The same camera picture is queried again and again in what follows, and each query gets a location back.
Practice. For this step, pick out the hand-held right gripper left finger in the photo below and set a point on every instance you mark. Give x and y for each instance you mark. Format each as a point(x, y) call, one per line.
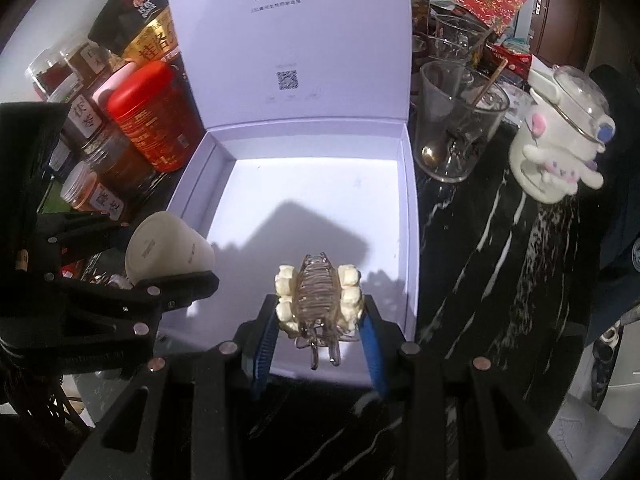
point(263, 355)

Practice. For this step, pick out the brown wooden door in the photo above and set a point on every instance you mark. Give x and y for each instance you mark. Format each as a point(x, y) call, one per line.
point(565, 5)

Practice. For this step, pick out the orange powder jar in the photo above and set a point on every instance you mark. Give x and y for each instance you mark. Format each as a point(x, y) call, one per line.
point(87, 192)

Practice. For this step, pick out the brown powder jar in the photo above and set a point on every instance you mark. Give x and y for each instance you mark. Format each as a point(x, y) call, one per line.
point(115, 160)

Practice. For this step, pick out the blue label jar silver lid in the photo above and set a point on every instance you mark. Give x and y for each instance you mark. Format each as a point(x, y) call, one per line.
point(62, 160)

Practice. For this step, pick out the dark powder jar silver lid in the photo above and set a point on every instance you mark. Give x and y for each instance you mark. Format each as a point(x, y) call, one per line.
point(82, 117)

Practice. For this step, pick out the brown labelled spice jar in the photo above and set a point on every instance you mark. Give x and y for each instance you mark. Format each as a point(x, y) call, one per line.
point(85, 62)

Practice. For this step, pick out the white hinged gift box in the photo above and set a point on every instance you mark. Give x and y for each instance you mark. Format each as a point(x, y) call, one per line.
point(310, 185)

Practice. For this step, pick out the clear drinking glass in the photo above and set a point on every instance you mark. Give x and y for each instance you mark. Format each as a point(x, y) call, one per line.
point(460, 40)
point(465, 140)

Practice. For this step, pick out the black oat snack bag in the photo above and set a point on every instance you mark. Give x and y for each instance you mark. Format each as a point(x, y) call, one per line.
point(135, 15)

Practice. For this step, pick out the clear hair claw cream flowers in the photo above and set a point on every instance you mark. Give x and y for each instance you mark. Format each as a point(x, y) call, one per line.
point(320, 290)

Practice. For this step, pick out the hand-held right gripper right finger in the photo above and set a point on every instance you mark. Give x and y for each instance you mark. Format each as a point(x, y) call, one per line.
point(372, 355)

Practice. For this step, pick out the red round tin can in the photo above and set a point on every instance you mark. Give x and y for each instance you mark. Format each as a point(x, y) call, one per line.
point(150, 120)

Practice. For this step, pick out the dark red spice jar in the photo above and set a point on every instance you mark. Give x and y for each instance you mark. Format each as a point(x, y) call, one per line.
point(50, 75)

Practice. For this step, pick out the white embossed floor mat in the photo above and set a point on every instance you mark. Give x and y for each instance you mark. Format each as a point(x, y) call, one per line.
point(580, 430)

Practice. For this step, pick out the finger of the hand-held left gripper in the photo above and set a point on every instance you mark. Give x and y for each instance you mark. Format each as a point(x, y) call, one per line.
point(175, 290)
point(85, 235)

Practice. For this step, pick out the pink capped bottle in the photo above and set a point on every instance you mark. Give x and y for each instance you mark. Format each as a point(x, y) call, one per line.
point(107, 87)

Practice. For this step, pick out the red printed packet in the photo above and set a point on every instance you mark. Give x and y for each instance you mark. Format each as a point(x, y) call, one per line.
point(512, 60)

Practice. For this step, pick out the white cartoon dog mug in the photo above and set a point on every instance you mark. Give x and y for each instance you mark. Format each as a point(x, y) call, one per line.
point(555, 150)

